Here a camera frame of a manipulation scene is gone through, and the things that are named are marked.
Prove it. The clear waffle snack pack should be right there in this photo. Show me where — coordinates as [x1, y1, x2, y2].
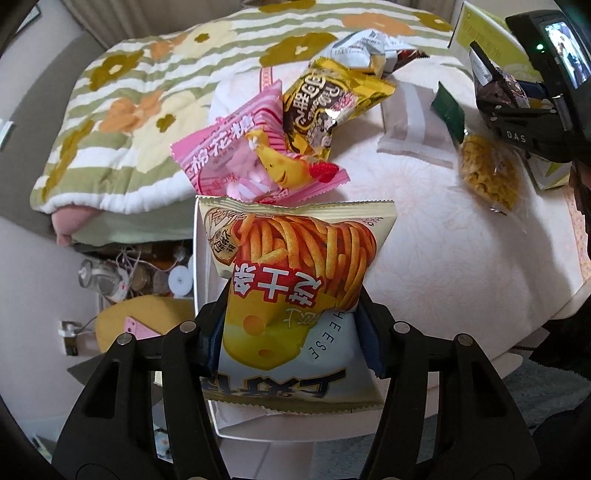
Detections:
[457, 133, 528, 233]

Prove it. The cheese fries snack bag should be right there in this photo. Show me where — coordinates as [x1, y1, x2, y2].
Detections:
[195, 197, 397, 414]

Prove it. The silver Tatre chip bag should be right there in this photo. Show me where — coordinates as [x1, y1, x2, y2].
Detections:
[315, 29, 415, 77]

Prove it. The white round container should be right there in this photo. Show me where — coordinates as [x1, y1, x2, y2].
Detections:
[167, 265, 193, 298]

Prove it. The pink phone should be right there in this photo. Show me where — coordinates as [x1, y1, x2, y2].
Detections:
[123, 316, 160, 340]

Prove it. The dark purple snack bag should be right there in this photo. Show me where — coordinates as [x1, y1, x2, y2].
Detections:
[469, 41, 530, 120]

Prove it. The dark green snack packet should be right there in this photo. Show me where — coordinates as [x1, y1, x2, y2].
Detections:
[431, 82, 465, 145]

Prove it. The glass jug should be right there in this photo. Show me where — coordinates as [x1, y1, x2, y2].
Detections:
[78, 259, 129, 303]

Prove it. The orange floral cloth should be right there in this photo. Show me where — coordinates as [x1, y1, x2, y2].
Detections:
[563, 186, 590, 268]

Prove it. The pink marshmallow snack bag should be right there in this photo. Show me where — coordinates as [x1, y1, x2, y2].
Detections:
[170, 80, 349, 206]

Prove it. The yellow brown snack bag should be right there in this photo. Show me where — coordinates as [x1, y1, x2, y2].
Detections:
[283, 57, 396, 160]

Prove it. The floral striped folded quilt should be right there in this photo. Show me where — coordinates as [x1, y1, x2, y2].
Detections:
[29, 0, 456, 248]

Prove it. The grey padded headboard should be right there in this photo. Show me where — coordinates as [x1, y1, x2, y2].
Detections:
[1, 32, 104, 239]

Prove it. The white wall charger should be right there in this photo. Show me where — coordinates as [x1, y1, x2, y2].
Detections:
[57, 321, 83, 357]

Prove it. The white wall switch box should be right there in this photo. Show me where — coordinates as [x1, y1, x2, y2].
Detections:
[0, 119, 13, 148]

